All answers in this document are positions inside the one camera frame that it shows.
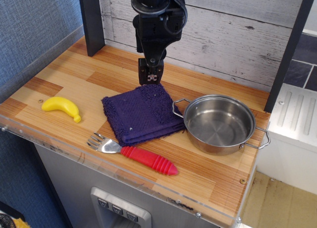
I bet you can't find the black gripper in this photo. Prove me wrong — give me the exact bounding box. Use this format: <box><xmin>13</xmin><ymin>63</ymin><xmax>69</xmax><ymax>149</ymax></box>
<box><xmin>132</xmin><ymin>0</ymin><xmax>187</xmax><ymax>85</ymax></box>

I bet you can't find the purple rag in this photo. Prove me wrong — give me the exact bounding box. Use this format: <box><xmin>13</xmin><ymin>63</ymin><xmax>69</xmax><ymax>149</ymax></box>
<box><xmin>102</xmin><ymin>84</ymin><xmax>185</xmax><ymax>146</ymax></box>

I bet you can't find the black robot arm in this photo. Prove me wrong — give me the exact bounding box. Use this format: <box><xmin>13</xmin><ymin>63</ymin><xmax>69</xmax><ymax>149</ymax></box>
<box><xmin>131</xmin><ymin>0</ymin><xmax>188</xmax><ymax>85</ymax></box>

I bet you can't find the yellow toy banana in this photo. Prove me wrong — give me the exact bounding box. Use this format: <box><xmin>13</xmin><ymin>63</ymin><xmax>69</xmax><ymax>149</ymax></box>
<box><xmin>41</xmin><ymin>97</ymin><xmax>81</xmax><ymax>123</ymax></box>

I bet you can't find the clear acrylic edge guard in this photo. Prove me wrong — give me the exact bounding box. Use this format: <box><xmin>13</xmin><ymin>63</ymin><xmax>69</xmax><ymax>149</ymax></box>
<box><xmin>0</xmin><ymin>113</ymin><xmax>264</xmax><ymax>228</ymax></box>

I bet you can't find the silver button panel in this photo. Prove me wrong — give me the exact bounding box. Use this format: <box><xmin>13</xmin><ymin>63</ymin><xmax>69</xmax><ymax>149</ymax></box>
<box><xmin>91</xmin><ymin>187</ymin><xmax>152</xmax><ymax>228</ymax></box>

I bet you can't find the white ribbed cabinet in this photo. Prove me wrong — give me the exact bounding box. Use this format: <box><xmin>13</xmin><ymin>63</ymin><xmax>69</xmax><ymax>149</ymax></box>
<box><xmin>257</xmin><ymin>84</ymin><xmax>317</xmax><ymax>194</ymax></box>

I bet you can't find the yellow black object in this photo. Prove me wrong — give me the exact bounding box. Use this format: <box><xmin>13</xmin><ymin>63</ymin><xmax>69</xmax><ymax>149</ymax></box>
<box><xmin>0</xmin><ymin>213</ymin><xmax>30</xmax><ymax>228</ymax></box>

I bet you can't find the silver pan with handles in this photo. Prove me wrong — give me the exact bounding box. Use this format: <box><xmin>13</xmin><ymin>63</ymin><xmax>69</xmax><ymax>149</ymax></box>
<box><xmin>172</xmin><ymin>94</ymin><xmax>271</xmax><ymax>156</ymax></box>

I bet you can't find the red handled fork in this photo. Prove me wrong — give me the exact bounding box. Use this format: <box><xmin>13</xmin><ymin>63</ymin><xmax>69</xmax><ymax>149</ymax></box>
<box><xmin>87</xmin><ymin>132</ymin><xmax>178</xmax><ymax>175</ymax></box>

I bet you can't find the black left frame post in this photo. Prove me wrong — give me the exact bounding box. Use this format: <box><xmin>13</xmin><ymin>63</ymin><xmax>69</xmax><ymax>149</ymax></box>
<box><xmin>79</xmin><ymin>0</ymin><xmax>105</xmax><ymax>57</ymax></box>

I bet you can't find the black frame post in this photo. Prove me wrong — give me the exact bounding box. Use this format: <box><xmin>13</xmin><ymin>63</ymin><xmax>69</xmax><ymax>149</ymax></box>
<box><xmin>264</xmin><ymin>0</ymin><xmax>314</xmax><ymax>113</ymax></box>
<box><xmin>79</xmin><ymin>0</ymin><xmax>105</xmax><ymax>57</ymax></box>

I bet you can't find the black right frame post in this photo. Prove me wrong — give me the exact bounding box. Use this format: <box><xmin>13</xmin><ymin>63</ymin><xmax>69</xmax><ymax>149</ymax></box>
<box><xmin>264</xmin><ymin>0</ymin><xmax>314</xmax><ymax>113</ymax></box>

